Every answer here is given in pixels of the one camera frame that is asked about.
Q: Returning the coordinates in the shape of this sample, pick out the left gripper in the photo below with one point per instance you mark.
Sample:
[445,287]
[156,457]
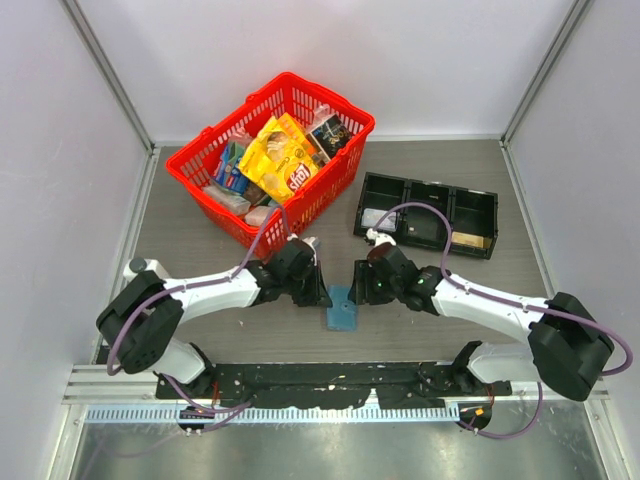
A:
[317,295]

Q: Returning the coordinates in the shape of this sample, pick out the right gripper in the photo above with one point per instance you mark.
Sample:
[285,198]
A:
[361,291]

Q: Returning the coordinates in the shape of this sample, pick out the blue card holder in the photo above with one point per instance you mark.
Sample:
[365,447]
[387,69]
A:
[342,315]

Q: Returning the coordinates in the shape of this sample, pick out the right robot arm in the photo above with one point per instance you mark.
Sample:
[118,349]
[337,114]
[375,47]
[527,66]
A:
[555,341]

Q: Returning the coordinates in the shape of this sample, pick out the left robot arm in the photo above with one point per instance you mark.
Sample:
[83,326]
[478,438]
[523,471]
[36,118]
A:
[139,325]

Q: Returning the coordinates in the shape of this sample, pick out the white card in tray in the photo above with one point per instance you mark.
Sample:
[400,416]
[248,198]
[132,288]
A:
[378,219]

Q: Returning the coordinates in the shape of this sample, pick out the gold card in tray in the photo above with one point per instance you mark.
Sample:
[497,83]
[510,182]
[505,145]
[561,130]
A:
[465,239]

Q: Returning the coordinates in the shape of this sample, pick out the red plastic shopping basket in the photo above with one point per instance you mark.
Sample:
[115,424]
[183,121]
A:
[286,93]

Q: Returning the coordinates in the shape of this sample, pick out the pink wrapped packet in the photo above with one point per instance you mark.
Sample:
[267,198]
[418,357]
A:
[258,215]

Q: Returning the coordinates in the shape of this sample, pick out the clear wrapped packet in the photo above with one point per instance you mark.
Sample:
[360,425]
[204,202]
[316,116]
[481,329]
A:
[234,203]

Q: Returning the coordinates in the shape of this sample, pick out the black three-compartment tray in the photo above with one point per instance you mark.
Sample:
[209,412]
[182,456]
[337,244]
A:
[468,211]

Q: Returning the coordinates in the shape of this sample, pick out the yellow Lays chips bag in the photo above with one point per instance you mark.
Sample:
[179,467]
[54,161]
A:
[279,159]

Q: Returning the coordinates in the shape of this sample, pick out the blue green packet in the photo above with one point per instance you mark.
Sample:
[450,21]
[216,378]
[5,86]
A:
[227,174]

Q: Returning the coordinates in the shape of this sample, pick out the black snack box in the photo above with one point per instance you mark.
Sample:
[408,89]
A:
[330,135]

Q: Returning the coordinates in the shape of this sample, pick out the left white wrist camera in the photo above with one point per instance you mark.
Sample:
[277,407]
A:
[312,242]

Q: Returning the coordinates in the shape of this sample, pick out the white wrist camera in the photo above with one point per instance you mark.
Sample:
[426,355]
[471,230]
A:
[376,238]
[312,242]

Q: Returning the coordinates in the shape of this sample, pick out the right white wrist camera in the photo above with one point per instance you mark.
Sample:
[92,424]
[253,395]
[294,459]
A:
[376,238]

